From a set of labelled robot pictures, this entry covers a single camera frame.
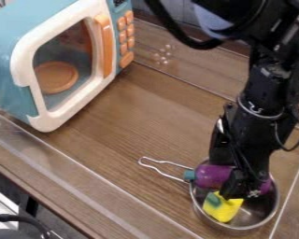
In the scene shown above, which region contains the clear acrylic front barrier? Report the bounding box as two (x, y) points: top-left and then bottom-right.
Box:
(0, 114), (201, 239)

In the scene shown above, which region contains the yellow toy vegetable piece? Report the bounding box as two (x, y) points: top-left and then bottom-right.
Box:
(202, 191), (245, 223)

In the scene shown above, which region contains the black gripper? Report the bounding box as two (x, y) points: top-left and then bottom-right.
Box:
(210, 104), (299, 200)

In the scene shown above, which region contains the purple toy eggplant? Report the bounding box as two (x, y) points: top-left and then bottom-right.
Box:
(184, 164), (272, 198)

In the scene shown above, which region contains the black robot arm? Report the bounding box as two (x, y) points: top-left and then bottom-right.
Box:
(193, 0), (299, 199)

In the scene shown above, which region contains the silver pot with wire handle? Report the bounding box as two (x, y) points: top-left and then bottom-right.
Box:
(139, 156), (280, 235)

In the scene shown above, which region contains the black cable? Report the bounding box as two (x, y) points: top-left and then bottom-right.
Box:
(145, 0), (241, 50)

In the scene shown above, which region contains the blue toy microwave oven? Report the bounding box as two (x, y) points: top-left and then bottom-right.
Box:
(0, 0), (137, 132)

